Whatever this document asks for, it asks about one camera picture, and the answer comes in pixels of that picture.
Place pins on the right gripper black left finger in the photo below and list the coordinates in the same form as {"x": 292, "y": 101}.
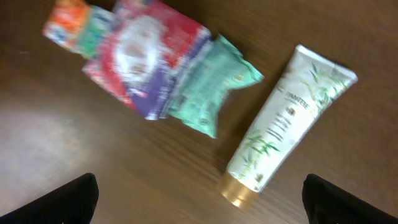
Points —
{"x": 72, "y": 203}

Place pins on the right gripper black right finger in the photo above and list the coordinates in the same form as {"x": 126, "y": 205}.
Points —
{"x": 326, "y": 203}

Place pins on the white lotion tube gold cap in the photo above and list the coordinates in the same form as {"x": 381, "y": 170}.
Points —
{"x": 309, "y": 85}

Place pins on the teal green snack packet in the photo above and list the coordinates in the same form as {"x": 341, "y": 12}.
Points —
{"x": 201, "y": 96}

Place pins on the red purple snack packet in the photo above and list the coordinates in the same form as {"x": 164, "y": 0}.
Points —
{"x": 147, "y": 55}

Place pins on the orange snack packet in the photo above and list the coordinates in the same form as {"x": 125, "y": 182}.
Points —
{"x": 66, "y": 22}

